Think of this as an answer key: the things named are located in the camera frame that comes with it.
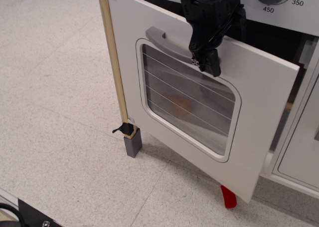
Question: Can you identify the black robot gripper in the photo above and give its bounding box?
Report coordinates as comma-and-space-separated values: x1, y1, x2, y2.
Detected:
180, 0, 247, 77

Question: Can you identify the grey oven door handle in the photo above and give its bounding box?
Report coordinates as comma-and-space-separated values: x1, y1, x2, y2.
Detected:
146, 26, 193, 64

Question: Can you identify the white toy oven door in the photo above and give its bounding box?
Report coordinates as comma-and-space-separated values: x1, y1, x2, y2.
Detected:
108, 0, 299, 202

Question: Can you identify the white right cabinet door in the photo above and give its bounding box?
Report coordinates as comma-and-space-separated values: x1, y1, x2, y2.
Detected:
272, 59, 319, 190

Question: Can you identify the white toy kitchen cabinet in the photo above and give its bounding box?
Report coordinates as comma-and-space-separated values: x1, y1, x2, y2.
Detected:
145, 0, 319, 197

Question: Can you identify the black tape strip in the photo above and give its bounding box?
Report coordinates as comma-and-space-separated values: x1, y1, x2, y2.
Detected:
112, 122, 134, 136

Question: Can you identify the grey plastic foot cap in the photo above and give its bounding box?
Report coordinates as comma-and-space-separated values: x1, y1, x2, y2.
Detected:
124, 128, 143, 158

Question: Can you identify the red plastic toy piece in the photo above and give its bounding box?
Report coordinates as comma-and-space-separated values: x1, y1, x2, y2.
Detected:
220, 185, 237, 209

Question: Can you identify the wooden side post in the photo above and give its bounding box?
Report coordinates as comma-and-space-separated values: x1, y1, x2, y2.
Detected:
99, 0, 129, 123

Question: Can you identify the black metal base plate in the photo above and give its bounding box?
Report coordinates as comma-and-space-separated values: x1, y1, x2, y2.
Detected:
18, 199, 62, 227

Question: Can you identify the black cable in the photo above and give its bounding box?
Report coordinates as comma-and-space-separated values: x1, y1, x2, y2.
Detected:
0, 202, 24, 227

